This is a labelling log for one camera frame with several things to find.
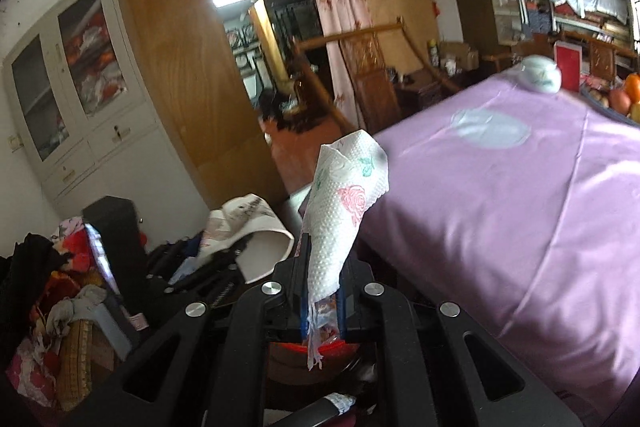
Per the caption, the pink floral curtain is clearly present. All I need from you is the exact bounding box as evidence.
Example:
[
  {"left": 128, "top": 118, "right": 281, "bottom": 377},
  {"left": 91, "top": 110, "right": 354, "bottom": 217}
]
[{"left": 305, "top": 0, "right": 381, "bottom": 132}]

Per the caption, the white cabinet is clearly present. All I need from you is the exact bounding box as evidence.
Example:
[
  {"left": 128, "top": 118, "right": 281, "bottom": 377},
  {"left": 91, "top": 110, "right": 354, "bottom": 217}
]
[{"left": 2, "top": 0, "right": 211, "bottom": 212}]

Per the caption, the white ceramic jar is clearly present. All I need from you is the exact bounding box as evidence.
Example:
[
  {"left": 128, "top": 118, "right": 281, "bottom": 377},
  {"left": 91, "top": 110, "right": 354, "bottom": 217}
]
[{"left": 520, "top": 55, "right": 563, "bottom": 95}]

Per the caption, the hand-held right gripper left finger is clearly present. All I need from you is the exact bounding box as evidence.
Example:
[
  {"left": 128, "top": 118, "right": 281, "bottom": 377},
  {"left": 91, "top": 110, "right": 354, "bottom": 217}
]
[{"left": 65, "top": 231, "right": 312, "bottom": 427}]

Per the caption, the wooden armchair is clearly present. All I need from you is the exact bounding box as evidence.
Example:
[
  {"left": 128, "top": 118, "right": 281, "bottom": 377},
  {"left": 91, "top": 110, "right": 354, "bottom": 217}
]
[{"left": 292, "top": 16, "right": 463, "bottom": 132}]

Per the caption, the wooden dining chair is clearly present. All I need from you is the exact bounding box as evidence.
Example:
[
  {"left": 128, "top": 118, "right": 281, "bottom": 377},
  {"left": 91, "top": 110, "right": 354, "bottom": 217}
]
[{"left": 555, "top": 32, "right": 640, "bottom": 82}]

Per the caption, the fruit plate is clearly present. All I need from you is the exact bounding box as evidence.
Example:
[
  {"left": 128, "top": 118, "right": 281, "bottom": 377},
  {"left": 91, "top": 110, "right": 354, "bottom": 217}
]
[{"left": 580, "top": 84, "right": 640, "bottom": 125}]

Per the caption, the cardboard box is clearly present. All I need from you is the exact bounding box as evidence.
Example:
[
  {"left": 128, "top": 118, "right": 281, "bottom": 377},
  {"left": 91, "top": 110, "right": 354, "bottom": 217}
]
[{"left": 440, "top": 42, "right": 480, "bottom": 70}]

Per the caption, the floral paper towel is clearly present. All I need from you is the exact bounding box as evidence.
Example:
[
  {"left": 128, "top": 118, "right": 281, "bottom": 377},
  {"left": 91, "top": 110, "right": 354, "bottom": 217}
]
[{"left": 299, "top": 131, "right": 390, "bottom": 370}]

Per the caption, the pile of colourful cloths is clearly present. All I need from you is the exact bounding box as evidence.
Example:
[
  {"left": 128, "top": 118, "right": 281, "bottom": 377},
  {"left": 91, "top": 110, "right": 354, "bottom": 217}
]
[{"left": 0, "top": 217, "right": 146, "bottom": 408}]

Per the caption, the purple tablecloth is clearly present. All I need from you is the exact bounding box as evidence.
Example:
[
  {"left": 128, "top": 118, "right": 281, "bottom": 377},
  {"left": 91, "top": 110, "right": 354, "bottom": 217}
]
[{"left": 357, "top": 67, "right": 640, "bottom": 408}]

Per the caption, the red apple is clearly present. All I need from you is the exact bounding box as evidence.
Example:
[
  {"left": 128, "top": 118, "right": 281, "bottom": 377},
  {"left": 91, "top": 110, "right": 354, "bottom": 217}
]
[{"left": 607, "top": 88, "right": 632, "bottom": 115}]

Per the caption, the black tube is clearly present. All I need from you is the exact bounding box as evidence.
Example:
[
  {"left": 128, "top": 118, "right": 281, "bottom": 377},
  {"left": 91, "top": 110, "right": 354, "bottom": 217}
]
[{"left": 280, "top": 392, "right": 358, "bottom": 427}]

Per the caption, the red box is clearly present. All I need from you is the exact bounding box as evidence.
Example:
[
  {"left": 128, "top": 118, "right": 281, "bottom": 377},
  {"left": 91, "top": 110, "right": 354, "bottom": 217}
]
[{"left": 553, "top": 42, "right": 584, "bottom": 92}]

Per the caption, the black box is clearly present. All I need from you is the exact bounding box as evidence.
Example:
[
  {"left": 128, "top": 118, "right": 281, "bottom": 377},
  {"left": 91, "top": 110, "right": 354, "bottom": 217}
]
[{"left": 82, "top": 196, "right": 151, "bottom": 303}]

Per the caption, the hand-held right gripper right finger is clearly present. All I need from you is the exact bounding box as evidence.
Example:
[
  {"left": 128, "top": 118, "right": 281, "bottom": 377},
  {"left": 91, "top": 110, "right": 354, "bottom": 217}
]
[{"left": 337, "top": 257, "right": 585, "bottom": 427}]

